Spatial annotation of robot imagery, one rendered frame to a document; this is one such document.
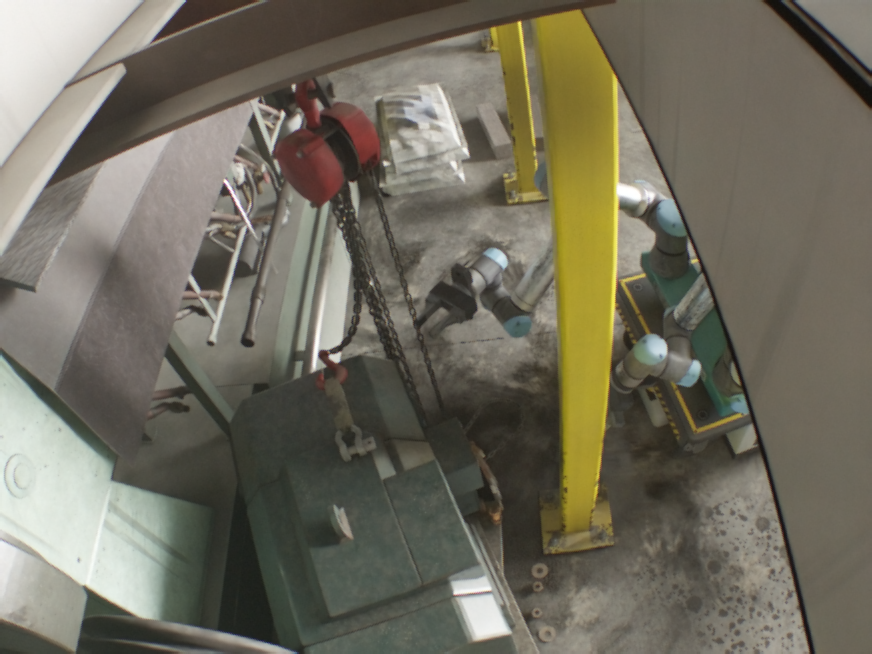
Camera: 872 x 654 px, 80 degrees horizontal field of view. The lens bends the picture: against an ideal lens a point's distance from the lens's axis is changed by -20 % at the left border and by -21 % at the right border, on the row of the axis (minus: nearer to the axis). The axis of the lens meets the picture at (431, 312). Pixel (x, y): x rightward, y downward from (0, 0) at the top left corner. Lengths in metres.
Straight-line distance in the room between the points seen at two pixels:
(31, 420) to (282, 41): 0.85
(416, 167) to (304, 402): 1.94
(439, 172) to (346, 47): 2.81
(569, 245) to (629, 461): 1.32
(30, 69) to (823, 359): 0.48
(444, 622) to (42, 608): 0.68
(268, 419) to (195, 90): 1.10
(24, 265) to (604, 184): 0.93
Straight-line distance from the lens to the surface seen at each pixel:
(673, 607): 2.07
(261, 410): 1.50
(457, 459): 1.39
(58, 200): 1.21
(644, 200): 2.07
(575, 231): 1.00
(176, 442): 1.90
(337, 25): 0.47
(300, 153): 1.11
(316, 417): 1.44
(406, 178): 3.25
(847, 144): 0.23
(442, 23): 0.45
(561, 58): 0.83
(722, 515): 2.20
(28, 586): 0.98
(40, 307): 1.17
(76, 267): 1.25
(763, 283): 0.31
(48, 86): 0.48
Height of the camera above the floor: 1.98
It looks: 48 degrees down
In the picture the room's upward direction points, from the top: 15 degrees counter-clockwise
